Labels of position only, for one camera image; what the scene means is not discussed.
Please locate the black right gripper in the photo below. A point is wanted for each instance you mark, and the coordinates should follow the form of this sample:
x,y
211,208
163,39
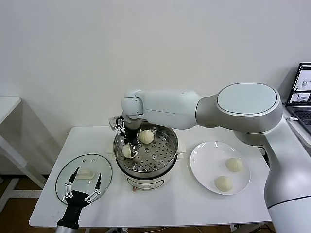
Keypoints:
x,y
133,135

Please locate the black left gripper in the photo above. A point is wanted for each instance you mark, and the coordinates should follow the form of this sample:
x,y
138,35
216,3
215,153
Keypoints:
x,y
74,205

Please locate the white steamed baozi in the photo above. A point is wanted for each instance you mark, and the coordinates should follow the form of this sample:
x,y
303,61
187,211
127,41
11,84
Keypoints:
x,y
224,183
126,152
234,165
146,136

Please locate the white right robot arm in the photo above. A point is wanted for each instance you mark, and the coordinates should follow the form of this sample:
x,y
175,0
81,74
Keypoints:
x,y
243,109

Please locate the steel steamer pot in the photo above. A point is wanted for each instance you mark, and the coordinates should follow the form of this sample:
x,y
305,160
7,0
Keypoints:
x,y
145,182

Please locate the stainless steel inner pot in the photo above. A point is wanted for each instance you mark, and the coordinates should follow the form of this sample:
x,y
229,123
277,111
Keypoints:
x,y
158,155

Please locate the white round plate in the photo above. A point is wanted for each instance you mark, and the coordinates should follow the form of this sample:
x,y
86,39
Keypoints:
x,y
209,160

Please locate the white side table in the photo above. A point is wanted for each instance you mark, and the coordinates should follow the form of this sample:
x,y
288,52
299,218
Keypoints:
x,y
301,129
7,106

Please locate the grey laptop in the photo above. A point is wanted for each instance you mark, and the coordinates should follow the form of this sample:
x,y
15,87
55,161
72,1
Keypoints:
x,y
301,82

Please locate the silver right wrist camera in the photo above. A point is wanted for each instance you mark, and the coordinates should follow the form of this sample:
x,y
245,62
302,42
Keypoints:
x,y
113,122

